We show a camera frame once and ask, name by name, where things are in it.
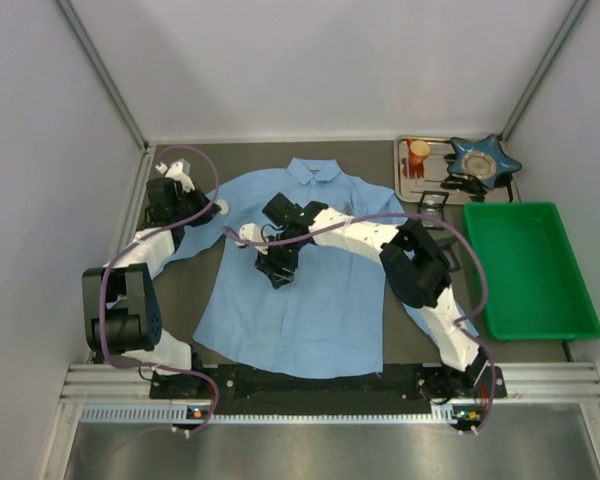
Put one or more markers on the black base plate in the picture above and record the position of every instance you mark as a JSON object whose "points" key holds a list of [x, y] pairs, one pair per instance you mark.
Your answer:
{"points": [[398, 389]]}

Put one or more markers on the aluminium front rail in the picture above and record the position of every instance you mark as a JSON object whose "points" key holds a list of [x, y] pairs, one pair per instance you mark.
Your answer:
{"points": [[103, 394]]}

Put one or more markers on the black box gold brooch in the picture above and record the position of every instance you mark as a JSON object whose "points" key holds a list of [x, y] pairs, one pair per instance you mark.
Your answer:
{"points": [[432, 204]]}

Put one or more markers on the blue star-shaped dish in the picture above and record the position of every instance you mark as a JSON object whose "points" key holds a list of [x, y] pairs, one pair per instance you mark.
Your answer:
{"points": [[483, 160]]}

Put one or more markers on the orange cup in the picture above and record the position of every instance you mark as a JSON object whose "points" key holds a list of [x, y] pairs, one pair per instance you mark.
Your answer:
{"points": [[419, 151]]}

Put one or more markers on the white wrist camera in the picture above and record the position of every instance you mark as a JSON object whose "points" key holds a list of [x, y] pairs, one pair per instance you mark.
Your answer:
{"points": [[178, 171], [251, 234]]}

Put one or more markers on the light blue shirt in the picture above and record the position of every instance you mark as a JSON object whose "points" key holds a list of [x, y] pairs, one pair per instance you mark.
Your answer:
{"points": [[328, 322]]}

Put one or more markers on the green plastic bin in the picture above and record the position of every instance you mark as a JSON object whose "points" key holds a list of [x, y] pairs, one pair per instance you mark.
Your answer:
{"points": [[536, 289]]}

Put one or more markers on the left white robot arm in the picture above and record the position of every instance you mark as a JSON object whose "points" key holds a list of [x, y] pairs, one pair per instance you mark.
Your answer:
{"points": [[126, 313]]}

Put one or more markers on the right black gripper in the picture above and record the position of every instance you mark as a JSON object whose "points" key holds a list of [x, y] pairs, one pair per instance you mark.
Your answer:
{"points": [[275, 267]]}

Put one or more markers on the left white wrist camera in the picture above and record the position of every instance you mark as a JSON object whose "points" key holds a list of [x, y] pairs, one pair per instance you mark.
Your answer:
{"points": [[178, 171]]}

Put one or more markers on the metal tray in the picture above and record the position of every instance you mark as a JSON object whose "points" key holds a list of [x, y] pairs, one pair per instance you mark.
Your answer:
{"points": [[410, 181]]}

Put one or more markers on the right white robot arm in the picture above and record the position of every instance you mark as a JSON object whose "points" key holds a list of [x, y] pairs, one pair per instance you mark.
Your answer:
{"points": [[417, 270]]}

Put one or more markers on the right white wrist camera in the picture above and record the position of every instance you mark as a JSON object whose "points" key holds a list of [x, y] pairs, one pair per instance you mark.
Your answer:
{"points": [[251, 234]]}

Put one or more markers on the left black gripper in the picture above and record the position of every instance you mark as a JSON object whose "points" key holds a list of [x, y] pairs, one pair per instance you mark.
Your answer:
{"points": [[200, 201]]}

